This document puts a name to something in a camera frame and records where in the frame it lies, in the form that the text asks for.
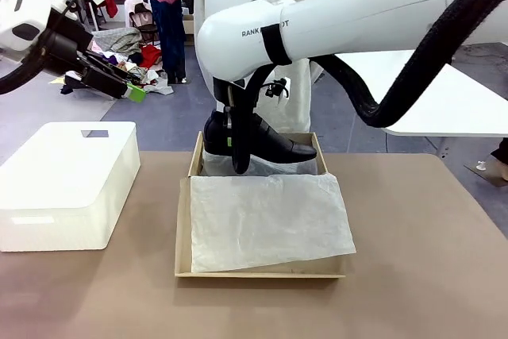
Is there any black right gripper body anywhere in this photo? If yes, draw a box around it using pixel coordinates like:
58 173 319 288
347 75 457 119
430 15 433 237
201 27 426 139
213 76 245 109

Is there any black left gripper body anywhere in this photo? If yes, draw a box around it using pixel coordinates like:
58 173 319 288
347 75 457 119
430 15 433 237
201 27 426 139
41 25 94 74

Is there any black leather loafer shoe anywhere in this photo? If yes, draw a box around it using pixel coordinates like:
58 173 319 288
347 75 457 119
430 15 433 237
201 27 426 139
202 110 318 164

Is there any brown cardboard shoe box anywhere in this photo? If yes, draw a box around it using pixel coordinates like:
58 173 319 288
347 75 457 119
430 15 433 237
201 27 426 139
174 131 347 279

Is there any white plastic storage box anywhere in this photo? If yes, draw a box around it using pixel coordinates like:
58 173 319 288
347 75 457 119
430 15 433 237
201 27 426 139
0 121 141 252

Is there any pile of colourful clothes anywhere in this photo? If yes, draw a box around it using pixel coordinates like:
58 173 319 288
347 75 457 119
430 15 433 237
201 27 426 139
85 49 148 83

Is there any grey checked cloth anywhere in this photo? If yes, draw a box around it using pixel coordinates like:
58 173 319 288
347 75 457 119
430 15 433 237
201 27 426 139
93 27 143 56

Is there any red cloth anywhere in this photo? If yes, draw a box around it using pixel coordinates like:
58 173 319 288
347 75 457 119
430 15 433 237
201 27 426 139
138 44 163 70

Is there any white crumpled sheet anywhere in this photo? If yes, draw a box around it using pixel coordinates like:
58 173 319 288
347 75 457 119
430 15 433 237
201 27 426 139
143 70 175 96

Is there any pink chair with bag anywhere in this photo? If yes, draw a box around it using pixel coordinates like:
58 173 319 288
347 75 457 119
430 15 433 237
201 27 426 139
124 0 160 44

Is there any person in grey sweater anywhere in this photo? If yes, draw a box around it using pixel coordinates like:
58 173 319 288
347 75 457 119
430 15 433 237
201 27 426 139
193 0 342 136

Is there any white tissue paper sheet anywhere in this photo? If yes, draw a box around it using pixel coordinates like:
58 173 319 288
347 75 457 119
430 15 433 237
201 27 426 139
189 154 357 275

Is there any white side table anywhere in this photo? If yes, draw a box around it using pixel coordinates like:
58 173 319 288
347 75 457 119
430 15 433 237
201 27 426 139
333 49 508 137

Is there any floor plate with white knob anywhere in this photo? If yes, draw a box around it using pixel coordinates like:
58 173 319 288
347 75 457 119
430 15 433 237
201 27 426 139
463 159 508 188

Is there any dark trouser leg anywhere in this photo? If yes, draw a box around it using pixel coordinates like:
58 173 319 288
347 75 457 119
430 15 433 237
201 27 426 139
490 147 508 181

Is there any small black wired bracket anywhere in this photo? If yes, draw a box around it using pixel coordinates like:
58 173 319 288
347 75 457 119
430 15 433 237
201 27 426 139
264 78 289 98

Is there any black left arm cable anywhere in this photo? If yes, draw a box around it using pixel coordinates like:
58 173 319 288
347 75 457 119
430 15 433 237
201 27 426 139
0 47 45 96

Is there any black strap around arm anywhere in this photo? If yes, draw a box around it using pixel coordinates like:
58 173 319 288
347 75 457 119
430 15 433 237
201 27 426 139
260 24 294 66

